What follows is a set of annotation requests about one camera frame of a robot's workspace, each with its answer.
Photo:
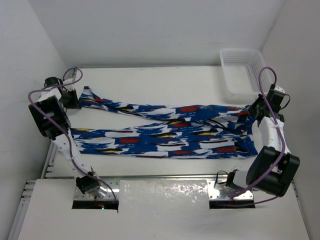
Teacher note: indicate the metal base plate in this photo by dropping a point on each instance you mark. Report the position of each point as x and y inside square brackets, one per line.
[218, 192]
[103, 194]

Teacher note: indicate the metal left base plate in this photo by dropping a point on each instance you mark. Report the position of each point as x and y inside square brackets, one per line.
[103, 194]

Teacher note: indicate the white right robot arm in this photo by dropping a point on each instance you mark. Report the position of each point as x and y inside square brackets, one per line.
[274, 167]

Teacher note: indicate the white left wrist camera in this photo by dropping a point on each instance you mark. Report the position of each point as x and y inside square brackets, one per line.
[68, 84]

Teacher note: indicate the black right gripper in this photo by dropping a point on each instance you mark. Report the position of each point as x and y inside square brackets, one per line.
[252, 108]

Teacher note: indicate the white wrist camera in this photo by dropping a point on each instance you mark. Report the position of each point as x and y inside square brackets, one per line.
[68, 84]
[279, 89]

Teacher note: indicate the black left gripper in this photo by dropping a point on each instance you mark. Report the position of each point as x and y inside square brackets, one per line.
[75, 104]

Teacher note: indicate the white front cover panel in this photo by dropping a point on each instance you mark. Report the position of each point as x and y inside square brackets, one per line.
[156, 210]

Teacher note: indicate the blue white red patterned trousers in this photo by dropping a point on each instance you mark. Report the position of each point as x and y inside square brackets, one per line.
[175, 132]

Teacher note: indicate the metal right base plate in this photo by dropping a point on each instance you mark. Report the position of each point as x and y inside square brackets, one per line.
[218, 192]

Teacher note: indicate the white plastic mesh basket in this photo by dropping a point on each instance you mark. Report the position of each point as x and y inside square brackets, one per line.
[241, 68]

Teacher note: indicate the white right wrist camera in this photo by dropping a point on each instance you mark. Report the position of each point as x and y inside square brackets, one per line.
[279, 89]

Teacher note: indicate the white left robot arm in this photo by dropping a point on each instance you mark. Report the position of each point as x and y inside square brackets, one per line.
[47, 109]

